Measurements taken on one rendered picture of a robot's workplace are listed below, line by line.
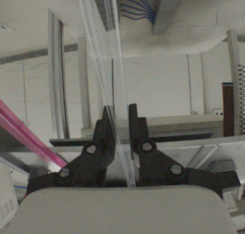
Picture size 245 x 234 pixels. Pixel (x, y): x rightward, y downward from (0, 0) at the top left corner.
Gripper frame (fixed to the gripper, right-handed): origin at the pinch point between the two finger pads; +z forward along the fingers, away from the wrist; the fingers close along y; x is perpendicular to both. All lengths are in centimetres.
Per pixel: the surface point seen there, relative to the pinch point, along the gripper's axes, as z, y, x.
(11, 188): 26, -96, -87
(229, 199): 3.2, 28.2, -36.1
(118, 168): 4.0, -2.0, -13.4
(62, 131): 21.2, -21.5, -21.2
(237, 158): 4.0, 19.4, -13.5
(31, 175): 2.2, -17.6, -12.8
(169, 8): 35.9, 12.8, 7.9
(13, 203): 17, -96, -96
